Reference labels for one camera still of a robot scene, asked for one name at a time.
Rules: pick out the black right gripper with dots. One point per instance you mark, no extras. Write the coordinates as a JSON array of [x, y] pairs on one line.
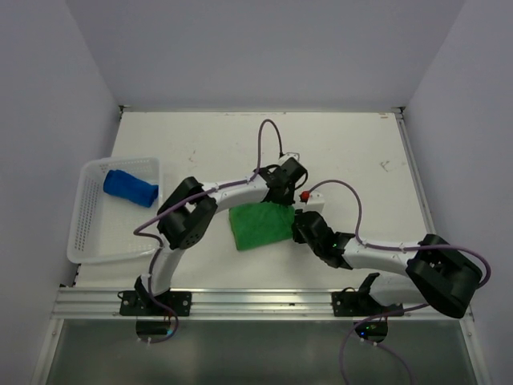
[[296, 236]]

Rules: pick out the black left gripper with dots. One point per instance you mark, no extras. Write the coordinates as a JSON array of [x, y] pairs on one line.
[[288, 199]]

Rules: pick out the green towel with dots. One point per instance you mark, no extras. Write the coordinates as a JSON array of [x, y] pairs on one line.
[[260, 224]]

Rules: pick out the blue towel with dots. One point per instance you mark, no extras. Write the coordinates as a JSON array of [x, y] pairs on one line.
[[118, 183]]

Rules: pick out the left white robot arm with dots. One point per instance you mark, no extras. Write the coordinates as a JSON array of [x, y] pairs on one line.
[[185, 216]]

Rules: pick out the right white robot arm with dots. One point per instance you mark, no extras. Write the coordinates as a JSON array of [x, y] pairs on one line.
[[430, 271]]

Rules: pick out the white perforated plastic basket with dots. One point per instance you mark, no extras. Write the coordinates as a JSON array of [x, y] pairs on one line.
[[102, 226]]

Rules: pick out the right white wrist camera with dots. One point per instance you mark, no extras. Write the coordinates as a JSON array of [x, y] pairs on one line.
[[311, 201]]

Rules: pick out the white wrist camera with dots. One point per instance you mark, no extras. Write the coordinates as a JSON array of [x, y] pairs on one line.
[[311, 201], [289, 155]]

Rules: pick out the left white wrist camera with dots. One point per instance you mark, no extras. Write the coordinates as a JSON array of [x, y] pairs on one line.
[[289, 155]]

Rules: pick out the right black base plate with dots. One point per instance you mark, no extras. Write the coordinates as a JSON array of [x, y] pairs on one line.
[[350, 303]]

